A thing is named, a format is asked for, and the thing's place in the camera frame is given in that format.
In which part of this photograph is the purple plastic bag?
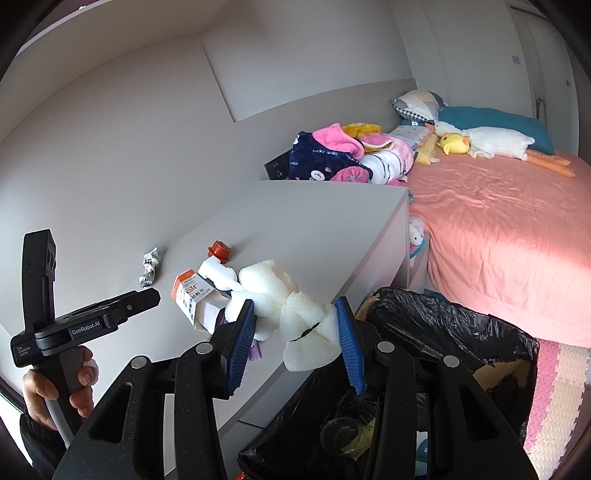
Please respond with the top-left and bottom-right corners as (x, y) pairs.
(216, 309), (262, 361)

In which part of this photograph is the snack wrapper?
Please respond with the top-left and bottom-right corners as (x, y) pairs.
(138, 247), (159, 288)

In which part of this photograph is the white orange medicine box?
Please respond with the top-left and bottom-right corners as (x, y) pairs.
(171, 269), (229, 334)

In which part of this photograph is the clear plastic cup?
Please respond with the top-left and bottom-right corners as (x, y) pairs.
(320, 417), (362, 454)

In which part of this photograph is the orange bottle cap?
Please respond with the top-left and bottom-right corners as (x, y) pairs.
(207, 240), (232, 264)

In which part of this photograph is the black trash bag bin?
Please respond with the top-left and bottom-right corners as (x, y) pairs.
(238, 288), (540, 479)

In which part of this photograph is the person's left hand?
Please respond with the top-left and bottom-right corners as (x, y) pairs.
(22, 346), (99, 431)

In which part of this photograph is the pink bed sheet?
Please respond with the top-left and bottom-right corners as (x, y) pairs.
(409, 155), (590, 347)

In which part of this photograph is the navy pink clothes pile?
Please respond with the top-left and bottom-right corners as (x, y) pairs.
(287, 123), (415, 185)

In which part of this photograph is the foam puzzle floor mat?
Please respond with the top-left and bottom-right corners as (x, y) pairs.
(524, 340), (590, 479)

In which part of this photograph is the yellow duck plush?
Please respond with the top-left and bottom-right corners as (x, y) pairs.
(438, 133), (470, 155)

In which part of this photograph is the white goose plush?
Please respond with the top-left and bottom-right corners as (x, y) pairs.
(435, 121), (576, 178)

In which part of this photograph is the checkered pillow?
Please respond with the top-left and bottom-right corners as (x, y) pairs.
(391, 90), (447, 124)

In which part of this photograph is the teal pillow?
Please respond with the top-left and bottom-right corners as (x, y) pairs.
(439, 106), (555, 155)

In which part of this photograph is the black wall socket panel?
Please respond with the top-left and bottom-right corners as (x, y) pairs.
(263, 151), (290, 180)

